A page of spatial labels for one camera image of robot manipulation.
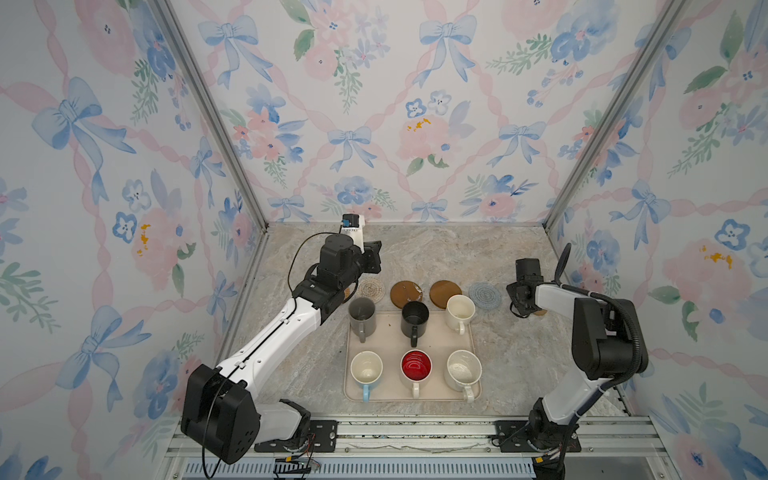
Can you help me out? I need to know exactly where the aluminium corner post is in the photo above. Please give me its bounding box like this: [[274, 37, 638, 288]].
[[543, 0, 688, 234], [148, 0, 268, 234]]

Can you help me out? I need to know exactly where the red inside white mug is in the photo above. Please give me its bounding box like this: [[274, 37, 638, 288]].
[[400, 349, 433, 400]]

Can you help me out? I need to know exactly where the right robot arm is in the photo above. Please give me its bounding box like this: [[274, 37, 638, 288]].
[[506, 258, 648, 451]]

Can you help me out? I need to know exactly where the cream mug back right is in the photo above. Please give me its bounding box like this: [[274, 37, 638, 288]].
[[446, 295, 476, 335]]

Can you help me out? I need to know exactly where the grey mug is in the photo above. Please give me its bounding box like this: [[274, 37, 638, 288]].
[[348, 297, 376, 343]]

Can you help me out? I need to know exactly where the beige serving tray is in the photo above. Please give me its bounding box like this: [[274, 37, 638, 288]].
[[343, 311, 475, 403]]

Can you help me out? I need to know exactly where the right aluminium corner post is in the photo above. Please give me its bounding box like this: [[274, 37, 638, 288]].
[[543, 0, 688, 234]]

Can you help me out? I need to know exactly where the white mug front right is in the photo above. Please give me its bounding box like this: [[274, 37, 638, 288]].
[[444, 350, 483, 403]]

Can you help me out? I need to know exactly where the blue grey woven coaster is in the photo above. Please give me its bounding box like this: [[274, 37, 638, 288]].
[[468, 282, 502, 311]]

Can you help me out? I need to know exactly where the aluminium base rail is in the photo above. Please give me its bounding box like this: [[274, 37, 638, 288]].
[[156, 415, 681, 479]]

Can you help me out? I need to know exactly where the plain brown wooden coaster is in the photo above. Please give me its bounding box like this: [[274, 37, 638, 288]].
[[429, 280, 463, 310]]

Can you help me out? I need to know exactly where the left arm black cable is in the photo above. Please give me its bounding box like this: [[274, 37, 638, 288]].
[[286, 231, 337, 298]]

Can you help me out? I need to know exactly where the black mug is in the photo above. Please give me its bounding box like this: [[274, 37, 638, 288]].
[[400, 301, 430, 348]]

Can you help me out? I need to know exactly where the scratched brown wooden coaster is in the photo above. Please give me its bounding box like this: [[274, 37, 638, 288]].
[[390, 280, 423, 309]]

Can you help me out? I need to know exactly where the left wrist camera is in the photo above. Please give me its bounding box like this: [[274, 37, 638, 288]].
[[339, 213, 365, 250]]

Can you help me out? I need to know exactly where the white mug blue handle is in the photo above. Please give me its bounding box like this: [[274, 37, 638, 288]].
[[350, 351, 384, 402]]

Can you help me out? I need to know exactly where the colourful stitched white coaster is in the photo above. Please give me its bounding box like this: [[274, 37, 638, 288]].
[[358, 278, 385, 304]]

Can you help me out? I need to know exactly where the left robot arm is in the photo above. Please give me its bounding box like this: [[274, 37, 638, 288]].
[[180, 227, 382, 465]]

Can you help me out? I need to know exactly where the left aluminium corner post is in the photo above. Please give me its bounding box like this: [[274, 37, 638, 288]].
[[148, 0, 268, 234]]

